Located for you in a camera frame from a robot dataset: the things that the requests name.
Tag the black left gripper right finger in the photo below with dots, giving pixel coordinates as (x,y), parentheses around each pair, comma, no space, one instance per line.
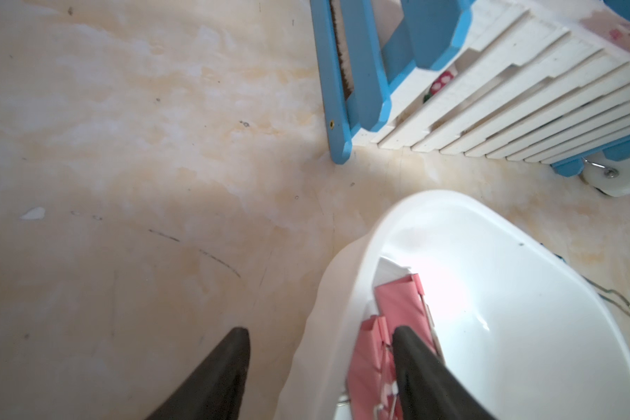
(427,389)

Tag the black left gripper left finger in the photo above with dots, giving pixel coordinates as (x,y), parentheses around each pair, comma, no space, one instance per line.
(216,387)

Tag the white plastic storage box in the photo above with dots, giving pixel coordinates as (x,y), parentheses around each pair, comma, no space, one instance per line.
(523,332)

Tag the teal binder clip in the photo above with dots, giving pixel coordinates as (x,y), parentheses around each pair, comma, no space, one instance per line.
(611,296)

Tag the pink binder clip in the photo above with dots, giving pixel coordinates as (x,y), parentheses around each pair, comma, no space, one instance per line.
(372,382)
(402,303)

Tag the white alarm clock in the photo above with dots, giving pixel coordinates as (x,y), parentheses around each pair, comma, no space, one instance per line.
(611,178)

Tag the blue white toy crib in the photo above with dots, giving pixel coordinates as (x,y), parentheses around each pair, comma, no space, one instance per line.
(544,82)

